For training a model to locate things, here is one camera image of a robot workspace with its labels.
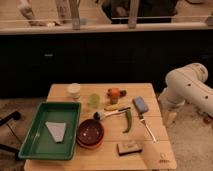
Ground orange toy carrot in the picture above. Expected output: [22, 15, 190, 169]
[107, 88, 127, 104]

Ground orange bowl underneath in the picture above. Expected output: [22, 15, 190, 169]
[77, 139, 103, 150]

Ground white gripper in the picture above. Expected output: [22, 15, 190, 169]
[158, 88, 185, 127]

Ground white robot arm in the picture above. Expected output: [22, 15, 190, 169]
[158, 63, 213, 126]

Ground yellow toy corn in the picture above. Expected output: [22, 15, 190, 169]
[104, 104, 127, 111]

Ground green plastic tray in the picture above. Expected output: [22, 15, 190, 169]
[19, 102, 81, 160]

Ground white handled brush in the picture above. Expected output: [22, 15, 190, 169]
[93, 107, 129, 120]

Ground green translucent cup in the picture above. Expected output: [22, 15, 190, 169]
[89, 93, 100, 108]

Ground blue grey sponge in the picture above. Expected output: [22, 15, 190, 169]
[133, 97, 149, 114]

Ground white cup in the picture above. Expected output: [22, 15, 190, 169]
[67, 83, 81, 99]

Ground dark red bowl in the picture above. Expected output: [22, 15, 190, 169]
[77, 119, 104, 145]

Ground black stand legs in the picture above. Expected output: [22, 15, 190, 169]
[0, 110, 23, 156]

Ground wooden black felt eraser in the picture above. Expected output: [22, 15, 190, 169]
[117, 141, 142, 156]

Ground green chili pepper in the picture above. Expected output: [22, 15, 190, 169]
[123, 110, 132, 133]

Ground grey folded cloth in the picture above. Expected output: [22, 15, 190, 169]
[45, 122, 66, 143]

